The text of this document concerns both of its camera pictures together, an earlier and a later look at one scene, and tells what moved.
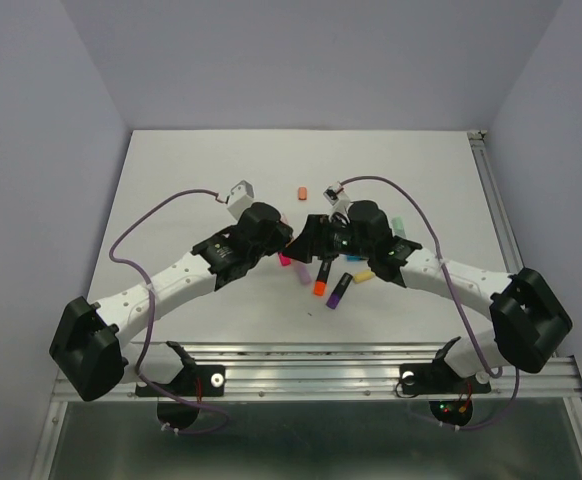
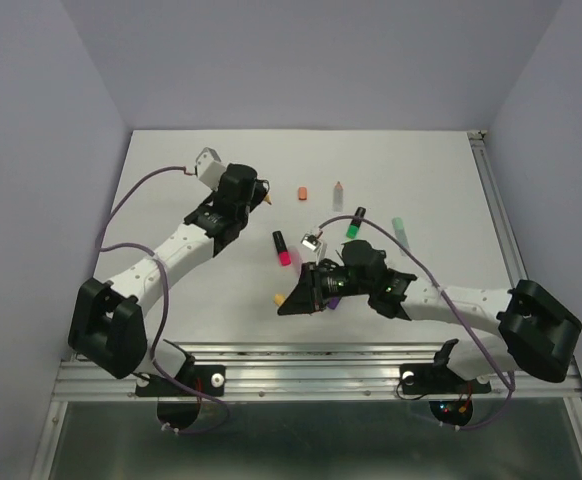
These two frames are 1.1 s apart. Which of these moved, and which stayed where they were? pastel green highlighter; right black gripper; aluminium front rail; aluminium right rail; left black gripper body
Moved: right black gripper; left black gripper body
Stayed: aluminium right rail; pastel green highlighter; aluminium front rail
